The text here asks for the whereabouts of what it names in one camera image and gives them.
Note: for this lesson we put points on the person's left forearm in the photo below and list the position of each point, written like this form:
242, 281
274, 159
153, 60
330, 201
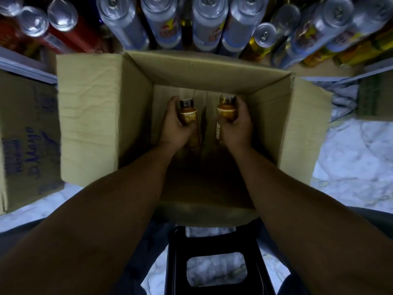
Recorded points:
80, 230

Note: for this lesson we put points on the orange bottle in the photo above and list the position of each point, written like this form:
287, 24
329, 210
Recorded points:
187, 107
225, 108

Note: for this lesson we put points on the brown cardboard box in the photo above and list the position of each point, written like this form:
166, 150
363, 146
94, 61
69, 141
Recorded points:
92, 113

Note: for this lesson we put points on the row of silver cans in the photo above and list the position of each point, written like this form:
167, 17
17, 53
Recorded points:
209, 21

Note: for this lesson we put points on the black plastic stool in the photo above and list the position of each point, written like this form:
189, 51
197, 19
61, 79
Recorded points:
215, 239

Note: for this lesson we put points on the person's grey trousers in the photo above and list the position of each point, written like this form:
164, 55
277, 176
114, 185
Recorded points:
147, 248

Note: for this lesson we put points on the large red chips packet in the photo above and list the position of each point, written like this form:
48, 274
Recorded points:
9, 36

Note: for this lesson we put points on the plain brown carton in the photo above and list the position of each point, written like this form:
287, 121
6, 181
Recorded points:
376, 95

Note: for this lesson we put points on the person's right forearm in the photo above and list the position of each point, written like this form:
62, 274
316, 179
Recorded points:
319, 224

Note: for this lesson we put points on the white metal shelving rack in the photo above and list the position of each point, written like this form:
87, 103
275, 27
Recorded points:
24, 67

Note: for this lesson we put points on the printed cardboard carton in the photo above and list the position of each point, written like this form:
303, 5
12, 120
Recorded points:
27, 144

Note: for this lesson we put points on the person's left hand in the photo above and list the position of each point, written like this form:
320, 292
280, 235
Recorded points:
175, 132

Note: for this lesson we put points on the person's right hand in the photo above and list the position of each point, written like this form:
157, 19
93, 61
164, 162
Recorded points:
238, 132

